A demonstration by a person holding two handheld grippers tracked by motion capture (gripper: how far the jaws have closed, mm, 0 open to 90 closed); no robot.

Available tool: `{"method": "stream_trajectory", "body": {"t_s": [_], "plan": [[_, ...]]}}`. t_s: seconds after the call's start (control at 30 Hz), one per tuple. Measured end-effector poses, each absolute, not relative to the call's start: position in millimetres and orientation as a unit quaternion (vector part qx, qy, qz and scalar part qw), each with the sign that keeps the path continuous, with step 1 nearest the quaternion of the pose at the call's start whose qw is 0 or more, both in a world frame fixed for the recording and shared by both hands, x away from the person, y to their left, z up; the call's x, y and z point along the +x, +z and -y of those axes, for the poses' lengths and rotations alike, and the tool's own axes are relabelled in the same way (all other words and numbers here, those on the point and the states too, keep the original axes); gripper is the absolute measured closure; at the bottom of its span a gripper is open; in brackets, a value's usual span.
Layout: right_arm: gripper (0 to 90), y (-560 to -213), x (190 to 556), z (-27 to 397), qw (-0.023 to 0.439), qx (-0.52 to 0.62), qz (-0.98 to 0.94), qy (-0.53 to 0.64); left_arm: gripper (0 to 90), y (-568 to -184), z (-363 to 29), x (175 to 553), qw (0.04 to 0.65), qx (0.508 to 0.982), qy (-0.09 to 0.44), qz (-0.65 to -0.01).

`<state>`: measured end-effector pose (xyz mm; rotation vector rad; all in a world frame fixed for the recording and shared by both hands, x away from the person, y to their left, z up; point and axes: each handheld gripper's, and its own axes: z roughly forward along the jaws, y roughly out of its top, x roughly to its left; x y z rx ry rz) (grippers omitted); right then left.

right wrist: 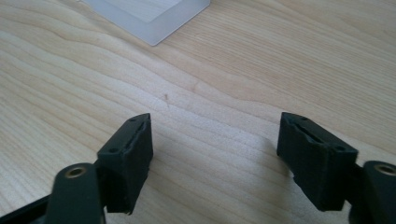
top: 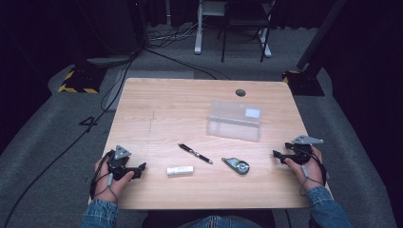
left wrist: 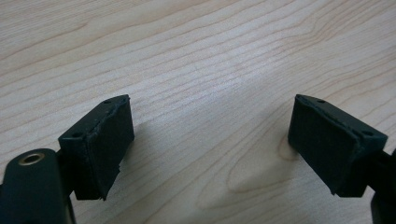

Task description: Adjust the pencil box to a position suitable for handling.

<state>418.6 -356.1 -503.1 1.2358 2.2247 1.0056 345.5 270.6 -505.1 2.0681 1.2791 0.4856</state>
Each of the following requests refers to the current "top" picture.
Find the person's left hand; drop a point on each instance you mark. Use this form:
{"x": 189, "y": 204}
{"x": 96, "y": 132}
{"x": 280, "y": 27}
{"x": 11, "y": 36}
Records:
{"x": 103, "y": 186}

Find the person's right hand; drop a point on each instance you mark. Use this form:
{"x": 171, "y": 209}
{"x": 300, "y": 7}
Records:
{"x": 312, "y": 172}

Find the black chair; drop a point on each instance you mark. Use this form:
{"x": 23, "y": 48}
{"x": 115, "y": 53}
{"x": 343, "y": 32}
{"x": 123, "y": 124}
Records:
{"x": 247, "y": 20}

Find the clear plastic box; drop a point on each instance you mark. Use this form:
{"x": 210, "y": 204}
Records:
{"x": 234, "y": 126}

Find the person's legs in jeans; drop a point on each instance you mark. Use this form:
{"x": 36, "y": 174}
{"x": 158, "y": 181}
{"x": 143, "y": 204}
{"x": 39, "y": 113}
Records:
{"x": 218, "y": 221}

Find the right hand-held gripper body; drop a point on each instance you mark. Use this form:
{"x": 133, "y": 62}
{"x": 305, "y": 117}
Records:
{"x": 301, "y": 153}

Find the grey table grommet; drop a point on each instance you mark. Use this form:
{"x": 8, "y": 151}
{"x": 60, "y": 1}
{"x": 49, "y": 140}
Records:
{"x": 240, "y": 92}

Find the black equipment case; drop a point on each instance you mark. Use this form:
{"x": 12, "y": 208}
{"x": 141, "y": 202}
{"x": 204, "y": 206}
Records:
{"x": 107, "y": 28}

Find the black yellow striped base plate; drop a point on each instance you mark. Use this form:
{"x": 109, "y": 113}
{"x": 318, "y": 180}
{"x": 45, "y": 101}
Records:
{"x": 302, "y": 84}
{"x": 82, "y": 80}

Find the black pen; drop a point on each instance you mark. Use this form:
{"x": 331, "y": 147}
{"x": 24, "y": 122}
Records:
{"x": 195, "y": 153}

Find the black slanted stand beam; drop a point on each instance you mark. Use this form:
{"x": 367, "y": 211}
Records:
{"x": 320, "y": 34}

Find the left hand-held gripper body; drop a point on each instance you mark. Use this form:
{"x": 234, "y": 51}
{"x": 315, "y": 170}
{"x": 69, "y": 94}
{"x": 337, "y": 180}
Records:
{"x": 118, "y": 163}

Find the white tube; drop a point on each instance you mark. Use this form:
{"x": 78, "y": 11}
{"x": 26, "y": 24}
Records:
{"x": 180, "y": 170}

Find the white desk frame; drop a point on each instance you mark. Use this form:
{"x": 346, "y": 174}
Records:
{"x": 198, "y": 38}

